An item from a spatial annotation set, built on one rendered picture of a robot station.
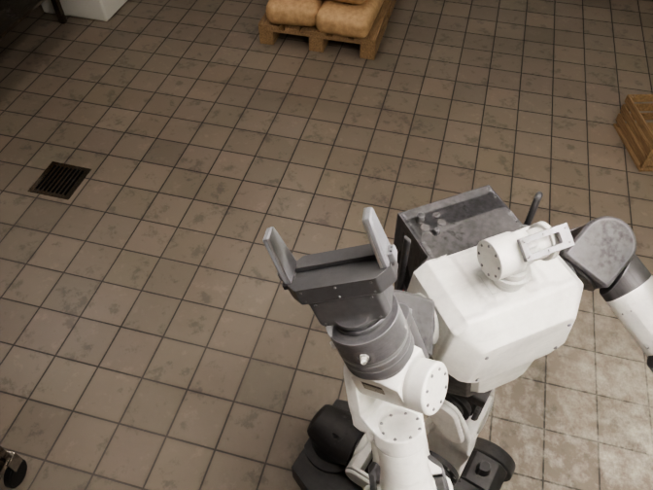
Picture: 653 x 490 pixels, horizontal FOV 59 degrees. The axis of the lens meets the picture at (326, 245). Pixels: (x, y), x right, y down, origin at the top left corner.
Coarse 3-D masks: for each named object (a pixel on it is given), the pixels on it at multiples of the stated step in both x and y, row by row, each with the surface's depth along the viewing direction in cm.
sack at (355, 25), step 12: (372, 0) 377; (324, 12) 369; (336, 12) 369; (348, 12) 368; (360, 12) 368; (372, 12) 373; (324, 24) 371; (336, 24) 369; (348, 24) 367; (360, 24) 365; (372, 24) 379; (348, 36) 374; (360, 36) 370
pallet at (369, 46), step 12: (384, 0) 407; (384, 12) 396; (264, 24) 386; (276, 24) 386; (384, 24) 409; (264, 36) 393; (276, 36) 398; (312, 36) 383; (324, 36) 381; (336, 36) 379; (372, 36) 377; (312, 48) 390; (324, 48) 390; (372, 48) 378
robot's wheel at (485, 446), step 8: (480, 440) 202; (488, 440) 201; (480, 448) 200; (488, 448) 199; (496, 448) 199; (488, 456) 199; (496, 456) 198; (504, 456) 199; (504, 464) 198; (512, 464) 200; (512, 472) 201; (504, 480) 205
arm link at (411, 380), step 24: (408, 312) 72; (408, 336) 67; (408, 360) 67; (432, 360) 70; (360, 384) 72; (384, 384) 69; (408, 384) 68; (432, 384) 69; (408, 408) 70; (432, 408) 69
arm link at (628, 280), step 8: (576, 232) 106; (632, 264) 102; (640, 264) 102; (624, 272) 101; (632, 272) 101; (640, 272) 102; (648, 272) 103; (616, 280) 103; (624, 280) 101; (632, 280) 101; (640, 280) 101; (600, 288) 109; (608, 288) 104; (616, 288) 102; (624, 288) 102; (632, 288) 101; (608, 296) 104; (616, 296) 103
